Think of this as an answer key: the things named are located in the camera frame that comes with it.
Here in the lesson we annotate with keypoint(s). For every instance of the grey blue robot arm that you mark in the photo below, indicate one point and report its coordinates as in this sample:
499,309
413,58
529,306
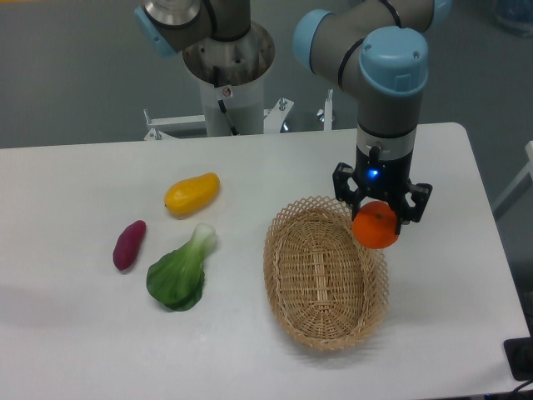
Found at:
376,52

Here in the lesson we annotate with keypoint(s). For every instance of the green bok choy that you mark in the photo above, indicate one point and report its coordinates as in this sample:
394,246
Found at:
176,280

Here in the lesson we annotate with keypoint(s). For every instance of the white frame at right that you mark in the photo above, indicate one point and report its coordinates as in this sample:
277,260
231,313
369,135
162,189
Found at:
518,186

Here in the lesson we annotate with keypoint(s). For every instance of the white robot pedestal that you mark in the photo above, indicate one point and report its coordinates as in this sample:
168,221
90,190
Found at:
231,78

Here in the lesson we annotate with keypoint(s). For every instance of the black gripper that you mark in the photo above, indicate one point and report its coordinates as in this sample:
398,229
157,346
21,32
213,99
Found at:
388,181

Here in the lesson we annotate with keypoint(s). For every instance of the purple sweet potato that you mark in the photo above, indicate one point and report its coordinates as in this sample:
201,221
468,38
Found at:
128,245

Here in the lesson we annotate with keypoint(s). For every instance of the blue object top right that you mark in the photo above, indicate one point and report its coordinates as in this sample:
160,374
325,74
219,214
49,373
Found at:
514,16

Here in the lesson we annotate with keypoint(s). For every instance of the black device at edge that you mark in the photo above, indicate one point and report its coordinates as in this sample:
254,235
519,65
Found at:
519,357

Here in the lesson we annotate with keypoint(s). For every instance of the woven wicker basket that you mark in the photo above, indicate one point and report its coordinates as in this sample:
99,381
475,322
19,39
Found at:
326,290

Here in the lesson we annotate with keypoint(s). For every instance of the orange fruit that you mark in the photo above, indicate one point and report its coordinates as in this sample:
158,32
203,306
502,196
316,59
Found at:
374,226

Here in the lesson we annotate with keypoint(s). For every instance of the yellow mango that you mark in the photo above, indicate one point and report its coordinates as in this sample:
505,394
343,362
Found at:
191,195

